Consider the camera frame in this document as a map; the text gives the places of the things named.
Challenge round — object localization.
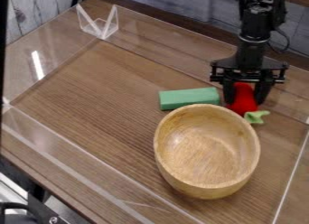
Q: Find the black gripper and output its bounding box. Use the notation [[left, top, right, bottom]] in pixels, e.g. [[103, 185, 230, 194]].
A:
[[210, 56, 290, 105]]

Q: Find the red plush fruit green stem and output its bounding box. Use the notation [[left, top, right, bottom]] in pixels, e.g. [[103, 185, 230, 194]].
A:
[[227, 82, 270, 125]]

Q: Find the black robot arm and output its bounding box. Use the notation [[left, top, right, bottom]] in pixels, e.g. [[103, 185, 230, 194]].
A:
[[210, 0, 289, 105]]

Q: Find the green rectangular block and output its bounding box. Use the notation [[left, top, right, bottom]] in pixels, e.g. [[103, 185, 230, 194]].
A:
[[158, 87, 219, 110]]

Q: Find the wooden bowl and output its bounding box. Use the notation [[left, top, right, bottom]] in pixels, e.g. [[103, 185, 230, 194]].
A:
[[154, 104, 261, 200]]

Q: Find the black equipment under table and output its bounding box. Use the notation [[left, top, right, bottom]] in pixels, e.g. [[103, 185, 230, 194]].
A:
[[0, 191, 70, 224]]

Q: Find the clear acrylic tray enclosure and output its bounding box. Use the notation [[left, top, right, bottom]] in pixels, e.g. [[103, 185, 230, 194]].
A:
[[1, 9, 309, 224]]

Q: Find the clear acrylic corner bracket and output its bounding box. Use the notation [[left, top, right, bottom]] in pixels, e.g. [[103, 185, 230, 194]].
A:
[[76, 5, 119, 40]]

